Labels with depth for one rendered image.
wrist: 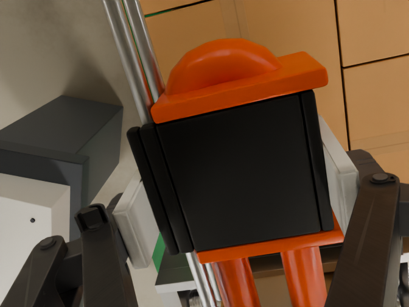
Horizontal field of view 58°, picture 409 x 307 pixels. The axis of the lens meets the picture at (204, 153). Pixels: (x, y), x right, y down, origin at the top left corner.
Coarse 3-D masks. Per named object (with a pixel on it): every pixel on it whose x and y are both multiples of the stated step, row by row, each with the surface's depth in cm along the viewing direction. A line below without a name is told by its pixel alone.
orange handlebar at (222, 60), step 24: (216, 48) 16; (240, 48) 16; (264, 48) 16; (192, 72) 16; (216, 72) 16; (240, 72) 16; (264, 72) 16; (216, 264) 20; (240, 264) 20; (288, 264) 20; (312, 264) 20; (240, 288) 21; (288, 288) 21; (312, 288) 20
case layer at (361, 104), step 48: (144, 0) 77; (192, 0) 77; (240, 0) 76; (288, 0) 75; (336, 0) 75; (384, 0) 74; (192, 48) 80; (288, 48) 79; (336, 48) 78; (384, 48) 77; (336, 96) 82; (384, 96) 81; (384, 144) 86
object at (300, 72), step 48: (192, 96) 15; (240, 96) 15; (288, 96) 15; (192, 144) 16; (240, 144) 16; (288, 144) 16; (192, 192) 17; (240, 192) 17; (288, 192) 17; (192, 240) 18; (240, 240) 18; (288, 240) 18; (336, 240) 17
